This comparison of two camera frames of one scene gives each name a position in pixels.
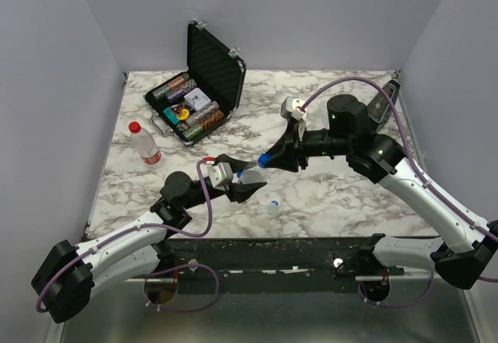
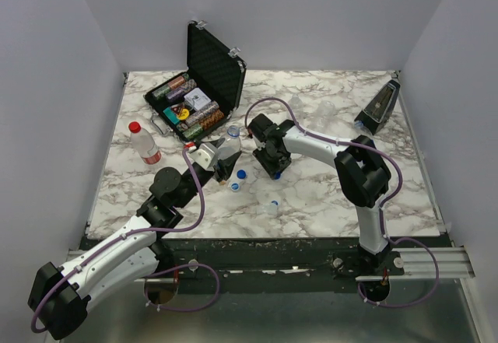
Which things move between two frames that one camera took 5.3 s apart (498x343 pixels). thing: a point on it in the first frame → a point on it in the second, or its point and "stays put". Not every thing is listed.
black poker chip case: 194,103 stays put
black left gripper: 240,192 → 226,167
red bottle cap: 134,127 stays put
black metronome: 380,109 stays put
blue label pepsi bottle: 250,175 → 232,145
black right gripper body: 295,150 → 272,160
